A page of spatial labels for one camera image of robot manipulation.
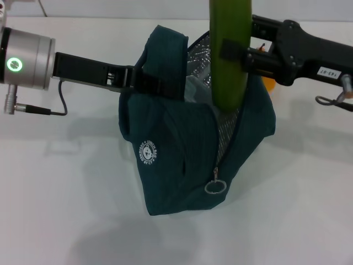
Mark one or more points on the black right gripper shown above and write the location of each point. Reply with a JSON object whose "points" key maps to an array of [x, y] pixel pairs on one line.
{"points": [[309, 55]]}

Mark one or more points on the orange pear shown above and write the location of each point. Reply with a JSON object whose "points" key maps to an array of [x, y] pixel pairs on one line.
{"points": [[269, 85]]}

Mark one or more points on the green cucumber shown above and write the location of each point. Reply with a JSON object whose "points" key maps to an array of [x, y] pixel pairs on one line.
{"points": [[229, 82]]}

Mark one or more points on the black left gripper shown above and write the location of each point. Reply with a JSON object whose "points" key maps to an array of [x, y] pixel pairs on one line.
{"points": [[82, 69]]}

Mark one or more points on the dark teal insulated lunch bag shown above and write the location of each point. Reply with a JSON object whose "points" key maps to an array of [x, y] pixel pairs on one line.
{"points": [[176, 165]]}

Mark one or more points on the clear food container blue rim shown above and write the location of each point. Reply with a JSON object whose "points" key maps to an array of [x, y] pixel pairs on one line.
{"points": [[197, 91]]}

